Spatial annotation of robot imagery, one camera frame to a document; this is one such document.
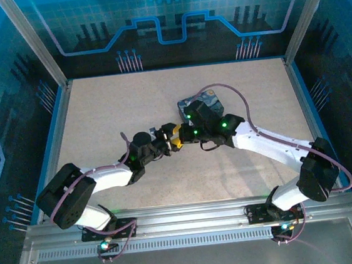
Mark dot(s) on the aluminium side rail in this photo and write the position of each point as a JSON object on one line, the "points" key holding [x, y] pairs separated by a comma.
{"points": [[55, 151], [305, 99]]}

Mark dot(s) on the left base led connector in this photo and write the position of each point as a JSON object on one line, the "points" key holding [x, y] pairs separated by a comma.
{"points": [[105, 246]]}

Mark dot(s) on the base led connector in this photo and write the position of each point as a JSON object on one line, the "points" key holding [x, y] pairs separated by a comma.
{"points": [[105, 246], [283, 227]]}

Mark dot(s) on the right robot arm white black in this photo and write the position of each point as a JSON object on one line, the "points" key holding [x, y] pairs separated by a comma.
{"points": [[268, 145]]}

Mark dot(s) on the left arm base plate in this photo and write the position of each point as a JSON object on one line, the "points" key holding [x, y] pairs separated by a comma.
{"points": [[126, 227]]}

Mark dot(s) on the aluminium frame post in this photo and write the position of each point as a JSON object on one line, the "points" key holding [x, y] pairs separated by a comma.
{"points": [[32, 43], [308, 14]]}

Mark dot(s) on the aluminium front beam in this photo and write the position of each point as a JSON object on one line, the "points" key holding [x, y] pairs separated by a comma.
{"points": [[187, 214]]}

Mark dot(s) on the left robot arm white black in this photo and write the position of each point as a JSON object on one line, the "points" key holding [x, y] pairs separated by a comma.
{"points": [[111, 178]]}

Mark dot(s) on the right base led connector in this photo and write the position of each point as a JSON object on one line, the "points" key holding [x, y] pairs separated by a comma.
{"points": [[283, 227]]}

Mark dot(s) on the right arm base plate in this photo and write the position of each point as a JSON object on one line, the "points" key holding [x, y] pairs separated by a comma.
{"points": [[258, 214]]}

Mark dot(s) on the starry night tin box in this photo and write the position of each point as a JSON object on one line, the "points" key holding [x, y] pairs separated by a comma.
{"points": [[211, 95]]}

